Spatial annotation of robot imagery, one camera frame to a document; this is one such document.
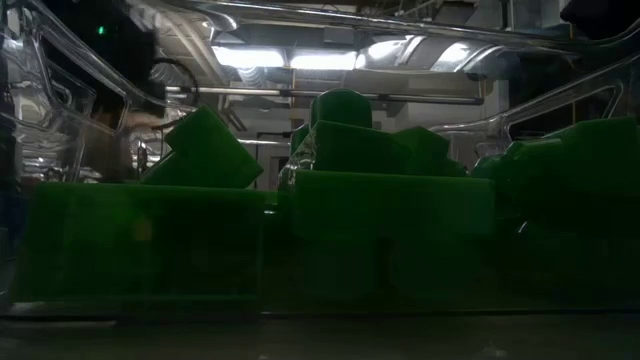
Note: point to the clear plastic bin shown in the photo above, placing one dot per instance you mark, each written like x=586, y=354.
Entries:
x=550, y=100

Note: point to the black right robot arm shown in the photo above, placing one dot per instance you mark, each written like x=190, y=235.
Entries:
x=605, y=17

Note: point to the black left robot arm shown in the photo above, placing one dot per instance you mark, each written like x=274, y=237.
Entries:
x=120, y=55

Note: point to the ceiling light fixture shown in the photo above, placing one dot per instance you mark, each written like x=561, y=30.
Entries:
x=247, y=56
x=322, y=60

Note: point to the grey ceiling pipe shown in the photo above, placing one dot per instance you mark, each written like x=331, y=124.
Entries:
x=425, y=99

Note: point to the rectangular metal air duct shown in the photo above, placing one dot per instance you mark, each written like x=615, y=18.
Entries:
x=440, y=52

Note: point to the round metal air duct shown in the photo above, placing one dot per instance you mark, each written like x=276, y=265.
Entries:
x=220, y=17

